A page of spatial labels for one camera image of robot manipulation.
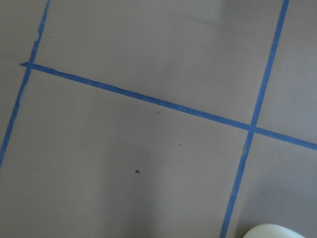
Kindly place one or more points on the white lidded container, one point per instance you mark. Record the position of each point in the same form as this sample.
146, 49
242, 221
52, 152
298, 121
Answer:
271, 231

